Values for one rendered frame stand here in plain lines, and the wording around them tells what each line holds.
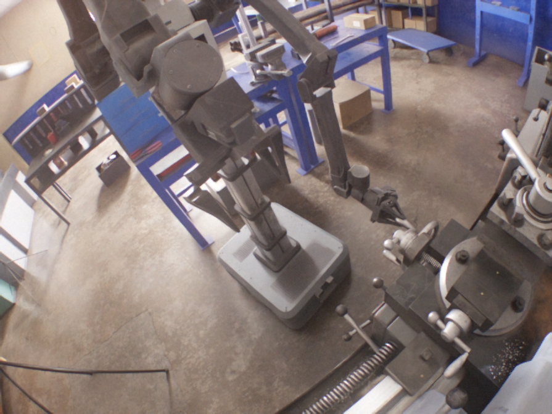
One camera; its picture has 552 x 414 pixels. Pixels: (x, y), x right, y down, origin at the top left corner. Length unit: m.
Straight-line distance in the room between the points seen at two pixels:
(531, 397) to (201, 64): 0.55
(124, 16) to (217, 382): 1.69
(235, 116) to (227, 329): 1.61
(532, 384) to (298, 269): 1.26
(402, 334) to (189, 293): 1.55
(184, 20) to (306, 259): 1.22
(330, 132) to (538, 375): 0.76
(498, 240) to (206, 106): 0.57
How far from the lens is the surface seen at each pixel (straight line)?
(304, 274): 1.47
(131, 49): 0.36
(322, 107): 0.80
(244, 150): 0.34
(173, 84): 0.27
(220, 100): 0.26
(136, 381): 2.10
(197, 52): 0.28
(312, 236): 1.58
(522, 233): 0.57
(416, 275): 0.76
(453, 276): 0.69
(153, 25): 0.37
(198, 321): 1.90
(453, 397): 0.47
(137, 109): 1.75
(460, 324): 0.56
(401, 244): 0.78
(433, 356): 0.70
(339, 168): 0.91
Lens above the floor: 1.55
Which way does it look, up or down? 47 degrees down
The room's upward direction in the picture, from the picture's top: 24 degrees counter-clockwise
